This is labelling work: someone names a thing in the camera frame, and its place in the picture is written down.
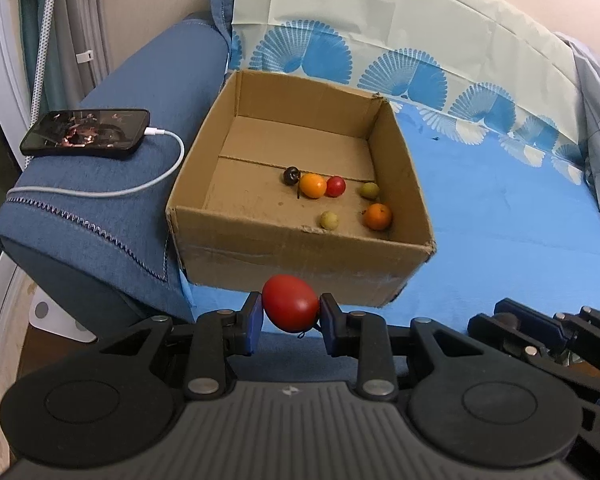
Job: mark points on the blue patterned sheet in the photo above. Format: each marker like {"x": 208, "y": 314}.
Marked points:
{"x": 491, "y": 107}

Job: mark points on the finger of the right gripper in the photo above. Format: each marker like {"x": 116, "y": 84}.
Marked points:
{"x": 500, "y": 332}
{"x": 533, "y": 323}

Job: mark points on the brown cardboard box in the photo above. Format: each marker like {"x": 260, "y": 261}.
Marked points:
{"x": 235, "y": 224}

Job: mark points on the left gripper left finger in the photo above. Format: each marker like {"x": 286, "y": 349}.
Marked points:
{"x": 218, "y": 336}

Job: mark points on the blue sofa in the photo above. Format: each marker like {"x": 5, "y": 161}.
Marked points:
{"x": 92, "y": 232}

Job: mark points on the small dark red fruit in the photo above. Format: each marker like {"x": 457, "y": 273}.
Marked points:
{"x": 335, "y": 186}

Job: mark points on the black smartphone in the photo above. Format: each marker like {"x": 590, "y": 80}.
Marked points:
{"x": 100, "y": 133}

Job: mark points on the white scale on floor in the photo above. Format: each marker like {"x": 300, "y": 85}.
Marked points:
{"x": 47, "y": 316}

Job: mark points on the orange round fruit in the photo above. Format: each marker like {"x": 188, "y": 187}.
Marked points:
{"x": 312, "y": 186}

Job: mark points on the red round fruit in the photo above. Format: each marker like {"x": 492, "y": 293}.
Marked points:
{"x": 290, "y": 303}

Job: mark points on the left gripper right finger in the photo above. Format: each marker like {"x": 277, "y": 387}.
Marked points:
{"x": 364, "y": 337}

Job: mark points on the yellow-green round fruit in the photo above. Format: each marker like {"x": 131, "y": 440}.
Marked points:
{"x": 369, "y": 190}

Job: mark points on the small beige fruit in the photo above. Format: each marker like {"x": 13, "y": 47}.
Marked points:
{"x": 329, "y": 220}

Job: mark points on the grey curtain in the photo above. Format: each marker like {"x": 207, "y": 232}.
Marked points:
{"x": 65, "y": 50}

